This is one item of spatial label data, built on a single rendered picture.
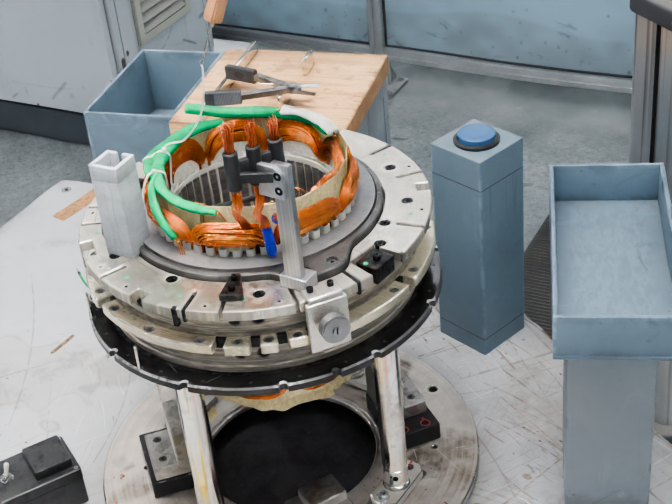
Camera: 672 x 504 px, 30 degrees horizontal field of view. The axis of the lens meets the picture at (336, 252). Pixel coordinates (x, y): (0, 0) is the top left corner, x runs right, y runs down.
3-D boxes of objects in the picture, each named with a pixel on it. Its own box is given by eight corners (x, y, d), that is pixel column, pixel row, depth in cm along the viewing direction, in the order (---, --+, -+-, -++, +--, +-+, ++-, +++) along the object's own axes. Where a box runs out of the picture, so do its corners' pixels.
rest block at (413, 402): (388, 425, 129) (384, 386, 126) (367, 393, 133) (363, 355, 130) (426, 412, 130) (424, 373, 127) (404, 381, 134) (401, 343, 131)
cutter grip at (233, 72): (225, 79, 141) (223, 66, 140) (229, 76, 141) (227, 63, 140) (254, 84, 139) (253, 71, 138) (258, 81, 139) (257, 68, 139)
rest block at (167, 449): (188, 435, 130) (180, 396, 127) (199, 469, 126) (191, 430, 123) (146, 446, 129) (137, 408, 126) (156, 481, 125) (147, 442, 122)
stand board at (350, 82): (171, 141, 138) (167, 121, 136) (230, 66, 153) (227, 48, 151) (346, 152, 132) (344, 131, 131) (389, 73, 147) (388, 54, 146)
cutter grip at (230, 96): (205, 107, 135) (203, 94, 134) (206, 103, 136) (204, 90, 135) (242, 104, 135) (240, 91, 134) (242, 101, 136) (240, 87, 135)
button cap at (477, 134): (478, 151, 131) (478, 143, 130) (449, 140, 133) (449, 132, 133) (503, 136, 133) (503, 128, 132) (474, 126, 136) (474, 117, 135)
